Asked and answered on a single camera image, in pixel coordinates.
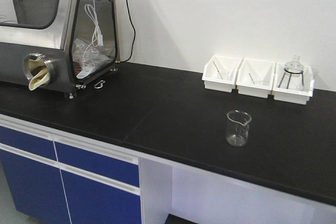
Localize left white plastic bin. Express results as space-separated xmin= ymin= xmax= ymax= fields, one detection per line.
xmin=202 ymin=55 xmax=242 ymax=93

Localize white plastic bin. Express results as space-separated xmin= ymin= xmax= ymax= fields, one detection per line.
xmin=236 ymin=59 xmax=276 ymax=99
xmin=202 ymin=55 xmax=242 ymax=93
xmin=271 ymin=62 xmax=314 ymax=105

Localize small beaker in left bin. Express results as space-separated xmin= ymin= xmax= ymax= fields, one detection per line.
xmin=221 ymin=69 xmax=232 ymax=81

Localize small beaker in bin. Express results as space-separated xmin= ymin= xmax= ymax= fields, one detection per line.
xmin=221 ymin=69 xmax=232 ymax=81
xmin=254 ymin=77 xmax=262 ymax=85

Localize clear glass beaker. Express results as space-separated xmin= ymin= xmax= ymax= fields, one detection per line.
xmin=226 ymin=110 xmax=252 ymax=147

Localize plastic bags in chamber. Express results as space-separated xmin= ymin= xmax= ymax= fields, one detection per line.
xmin=71 ymin=38 xmax=112 ymax=79

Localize middle white plastic bin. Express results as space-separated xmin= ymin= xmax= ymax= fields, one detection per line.
xmin=236 ymin=59 xmax=276 ymax=99

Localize small beaker in middle bin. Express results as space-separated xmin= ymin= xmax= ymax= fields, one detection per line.
xmin=254 ymin=77 xmax=262 ymax=85

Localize stainless steel glove box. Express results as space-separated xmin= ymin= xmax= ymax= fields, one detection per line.
xmin=1 ymin=0 xmax=120 ymax=98

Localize right white plastic bin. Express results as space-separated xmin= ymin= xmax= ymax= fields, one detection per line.
xmin=271 ymin=62 xmax=314 ymax=105

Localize cream rubber glove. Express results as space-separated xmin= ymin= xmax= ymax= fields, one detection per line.
xmin=23 ymin=57 xmax=51 ymax=91

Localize clear round glass flask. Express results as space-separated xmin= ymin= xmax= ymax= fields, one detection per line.
xmin=284 ymin=55 xmax=304 ymax=76

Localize blue white lab cabinet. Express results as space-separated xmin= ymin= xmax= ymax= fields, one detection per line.
xmin=1 ymin=115 xmax=335 ymax=223

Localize silver metal ring clip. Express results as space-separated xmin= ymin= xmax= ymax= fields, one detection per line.
xmin=93 ymin=80 xmax=106 ymax=89

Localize white cable in chamber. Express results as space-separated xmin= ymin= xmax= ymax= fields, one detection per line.
xmin=83 ymin=3 xmax=104 ymax=65

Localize black power cable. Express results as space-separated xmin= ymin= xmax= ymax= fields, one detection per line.
xmin=106 ymin=0 xmax=137 ymax=64

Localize black wire tripod stand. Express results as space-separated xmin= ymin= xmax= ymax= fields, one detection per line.
xmin=277 ymin=68 xmax=304 ymax=89

